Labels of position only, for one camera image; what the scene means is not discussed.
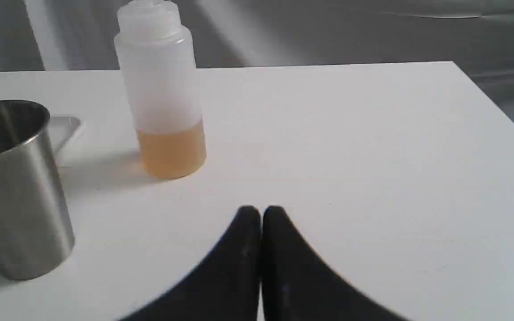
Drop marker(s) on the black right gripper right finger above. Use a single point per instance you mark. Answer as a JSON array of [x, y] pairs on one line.
[[298, 286]]

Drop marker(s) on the white plastic tray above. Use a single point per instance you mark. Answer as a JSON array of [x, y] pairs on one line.
[[64, 131]]

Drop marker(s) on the grey backdrop cloth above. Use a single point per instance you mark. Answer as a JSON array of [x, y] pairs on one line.
[[477, 35]]

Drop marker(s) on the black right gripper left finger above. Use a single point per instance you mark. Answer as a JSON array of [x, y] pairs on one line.
[[225, 286]]

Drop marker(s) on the stainless steel cup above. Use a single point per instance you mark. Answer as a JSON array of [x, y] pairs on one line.
[[36, 233]]

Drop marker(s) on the translucent squeeze bottle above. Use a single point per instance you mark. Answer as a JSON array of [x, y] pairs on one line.
[[155, 52]]

